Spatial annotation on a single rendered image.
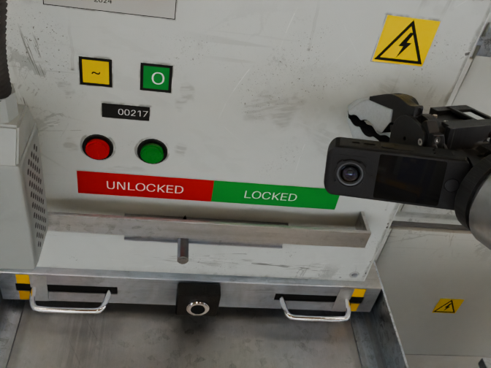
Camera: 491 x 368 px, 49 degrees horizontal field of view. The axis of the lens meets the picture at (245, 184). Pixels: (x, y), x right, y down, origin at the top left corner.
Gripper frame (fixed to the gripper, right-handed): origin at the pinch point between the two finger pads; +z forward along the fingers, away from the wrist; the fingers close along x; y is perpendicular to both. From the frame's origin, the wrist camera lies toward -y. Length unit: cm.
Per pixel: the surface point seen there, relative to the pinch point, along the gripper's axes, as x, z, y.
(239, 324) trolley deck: -36.3, 10.1, -6.7
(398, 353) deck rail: -33.9, -3.9, 11.4
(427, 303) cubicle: -61, 30, 49
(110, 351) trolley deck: -36.4, 10.0, -25.5
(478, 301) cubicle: -60, 27, 61
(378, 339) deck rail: -37.2, 2.2, 12.7
